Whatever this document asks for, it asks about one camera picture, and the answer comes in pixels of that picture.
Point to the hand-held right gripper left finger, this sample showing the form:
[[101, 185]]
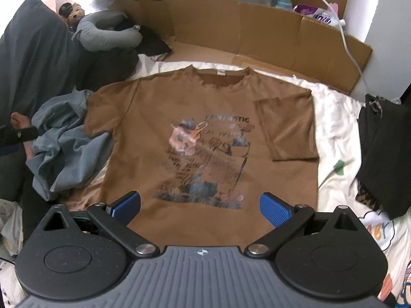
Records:
[[126, 205]]

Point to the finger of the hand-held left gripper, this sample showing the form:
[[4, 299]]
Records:
[[7, 150], [22, 134]]

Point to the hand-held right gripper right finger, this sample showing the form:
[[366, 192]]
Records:
[[274, 210]]

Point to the blue-grey sweatshirt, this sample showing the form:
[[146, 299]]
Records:
[[64, 154]]

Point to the brown printed t-shirt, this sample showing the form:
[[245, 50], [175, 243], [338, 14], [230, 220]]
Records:
[[154, 109]]

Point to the person's foot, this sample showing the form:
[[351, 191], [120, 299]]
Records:
[[19, 120]]

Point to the dark grey pillow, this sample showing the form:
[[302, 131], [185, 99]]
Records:
[[32, 64]]

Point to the white plastic bag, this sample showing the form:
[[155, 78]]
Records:
[[11, 227]]

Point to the leopard print cloth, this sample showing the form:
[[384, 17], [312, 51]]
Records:
[[367, 197]]

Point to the cream bear print bedsheet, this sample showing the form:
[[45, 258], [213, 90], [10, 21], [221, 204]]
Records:
[[337, 128]]

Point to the grey neck pillow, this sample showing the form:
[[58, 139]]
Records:
[[96, 38]]

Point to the black folded cloth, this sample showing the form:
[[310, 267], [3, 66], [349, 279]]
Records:
[[385, 154]]

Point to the small plush toy with cap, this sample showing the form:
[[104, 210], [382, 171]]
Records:
[[72, 14]]

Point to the black crumpled cloth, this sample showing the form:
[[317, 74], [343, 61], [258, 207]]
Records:
[[151, 43]]

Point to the flattened cardboard sheet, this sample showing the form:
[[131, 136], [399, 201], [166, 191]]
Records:
[[224, 25]]

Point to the purple white refill pouch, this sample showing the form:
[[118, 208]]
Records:
[[316, 14]]

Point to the detergent bottle with blue cap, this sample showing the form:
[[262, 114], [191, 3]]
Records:
[[284, 2]]

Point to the pink clip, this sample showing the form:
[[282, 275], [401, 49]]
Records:
[[333, 7]]

